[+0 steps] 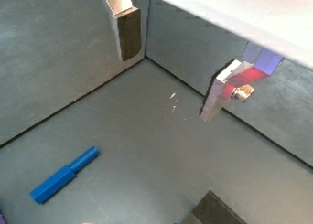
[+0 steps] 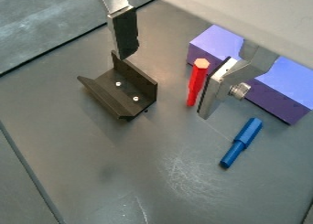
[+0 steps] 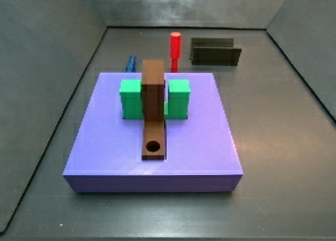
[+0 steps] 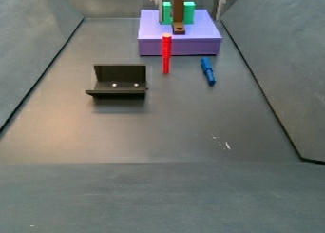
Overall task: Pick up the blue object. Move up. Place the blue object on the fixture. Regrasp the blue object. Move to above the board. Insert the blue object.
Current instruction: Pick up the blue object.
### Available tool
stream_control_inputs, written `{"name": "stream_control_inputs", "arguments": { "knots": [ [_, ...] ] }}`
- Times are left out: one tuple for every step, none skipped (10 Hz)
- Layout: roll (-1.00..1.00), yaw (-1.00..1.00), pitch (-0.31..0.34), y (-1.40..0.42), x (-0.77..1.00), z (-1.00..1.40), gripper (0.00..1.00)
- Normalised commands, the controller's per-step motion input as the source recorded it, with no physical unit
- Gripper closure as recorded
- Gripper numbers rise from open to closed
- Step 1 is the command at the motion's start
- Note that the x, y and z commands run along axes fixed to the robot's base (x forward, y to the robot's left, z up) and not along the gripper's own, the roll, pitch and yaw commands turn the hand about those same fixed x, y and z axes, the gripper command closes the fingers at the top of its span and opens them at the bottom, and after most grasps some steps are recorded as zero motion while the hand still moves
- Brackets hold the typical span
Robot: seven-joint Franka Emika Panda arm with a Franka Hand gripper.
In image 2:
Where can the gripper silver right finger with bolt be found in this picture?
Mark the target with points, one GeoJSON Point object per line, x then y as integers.
{"type": "Point", "coordinates": [228, 80]}

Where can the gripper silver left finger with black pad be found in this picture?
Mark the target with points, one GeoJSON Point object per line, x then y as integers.
{"type": "Point", "coordinates": [122, 24]}

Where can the blue hexagonal peg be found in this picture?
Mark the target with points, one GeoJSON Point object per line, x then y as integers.
{"type": "Point", "coordinates": [243, 141]}

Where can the black angled fixture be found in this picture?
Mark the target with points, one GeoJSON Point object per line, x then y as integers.
{"type": "Point", "coordinates": [125, 89]}

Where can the red hexagonal peg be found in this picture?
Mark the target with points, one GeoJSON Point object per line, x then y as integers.
{"type": "Point", "coordinates": [197, 80]}

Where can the purple base block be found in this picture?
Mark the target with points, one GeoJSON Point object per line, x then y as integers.
{"type": "Point", "coordinates": [283, 91]}

